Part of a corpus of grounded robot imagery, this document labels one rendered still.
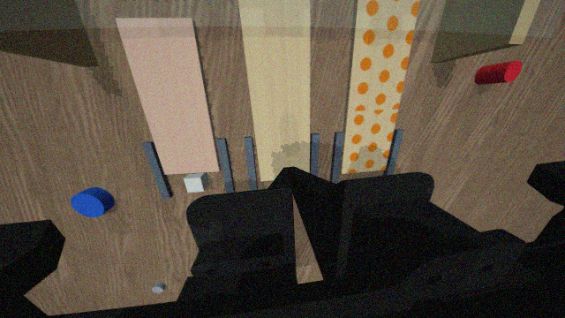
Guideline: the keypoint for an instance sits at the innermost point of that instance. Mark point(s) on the blue cylinder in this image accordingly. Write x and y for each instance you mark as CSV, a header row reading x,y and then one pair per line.
x,y
93,202

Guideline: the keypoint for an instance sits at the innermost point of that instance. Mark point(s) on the cream strip with orange polka dots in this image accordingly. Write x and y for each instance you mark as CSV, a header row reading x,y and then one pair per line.
x,y
376,74

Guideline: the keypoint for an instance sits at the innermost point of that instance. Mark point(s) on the red cylinder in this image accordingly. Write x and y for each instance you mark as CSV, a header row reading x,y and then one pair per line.
x,y
498,73

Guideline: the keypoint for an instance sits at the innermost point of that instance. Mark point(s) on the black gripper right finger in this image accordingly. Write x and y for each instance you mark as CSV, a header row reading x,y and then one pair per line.
x,y
327,209

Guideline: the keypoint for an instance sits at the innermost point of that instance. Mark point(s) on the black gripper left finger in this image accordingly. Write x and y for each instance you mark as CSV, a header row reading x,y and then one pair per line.
x,y
240,214

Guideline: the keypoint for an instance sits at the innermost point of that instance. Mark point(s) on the beige strip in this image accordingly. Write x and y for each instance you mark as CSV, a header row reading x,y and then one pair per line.
x,y
278,73

